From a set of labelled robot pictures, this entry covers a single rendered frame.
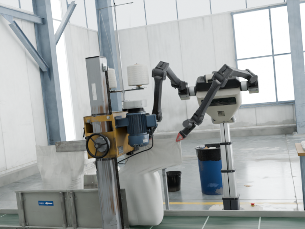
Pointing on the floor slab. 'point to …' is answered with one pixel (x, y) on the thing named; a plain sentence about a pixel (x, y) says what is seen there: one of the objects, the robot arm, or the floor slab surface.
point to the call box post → (165, 189)
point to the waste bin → (210, 168)
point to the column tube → (114, 216)
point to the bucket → (174, 180)
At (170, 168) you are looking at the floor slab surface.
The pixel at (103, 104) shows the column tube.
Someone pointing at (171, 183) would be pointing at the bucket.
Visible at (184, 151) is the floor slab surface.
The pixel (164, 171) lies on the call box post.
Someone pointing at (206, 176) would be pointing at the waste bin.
